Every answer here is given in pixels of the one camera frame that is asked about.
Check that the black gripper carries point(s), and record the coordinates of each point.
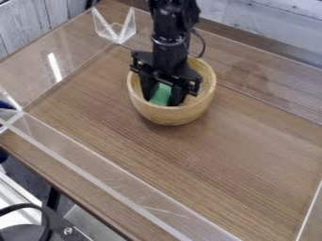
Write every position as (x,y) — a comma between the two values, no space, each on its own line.
(163,66)

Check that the green rectangular block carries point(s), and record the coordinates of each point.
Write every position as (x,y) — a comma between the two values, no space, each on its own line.
(162,95)

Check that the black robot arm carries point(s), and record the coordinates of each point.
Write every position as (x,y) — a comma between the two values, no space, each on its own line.
(174,17)

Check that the brown wooden bowl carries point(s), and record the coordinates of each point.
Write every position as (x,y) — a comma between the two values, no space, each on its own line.
(194,106)

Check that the black table leg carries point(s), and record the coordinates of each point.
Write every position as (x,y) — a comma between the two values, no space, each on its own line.
(54,199)

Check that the clear acrylic corner bracket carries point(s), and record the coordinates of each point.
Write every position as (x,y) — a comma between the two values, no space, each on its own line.
(115,32)

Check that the clear acrylic tray wall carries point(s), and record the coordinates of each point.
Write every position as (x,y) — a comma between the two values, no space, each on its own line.
(132,206)

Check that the metal base plate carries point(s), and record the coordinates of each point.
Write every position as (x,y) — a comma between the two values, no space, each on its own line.
(86,228)

